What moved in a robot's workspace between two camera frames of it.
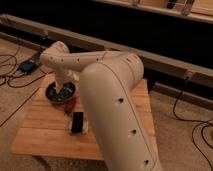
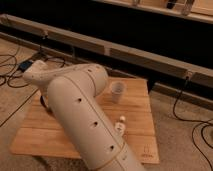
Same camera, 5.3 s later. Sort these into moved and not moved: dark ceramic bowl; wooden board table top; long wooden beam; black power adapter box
Moved: dark ceramic bowl
Not moved: wooden board table top; black power adapter box; long wooden beam
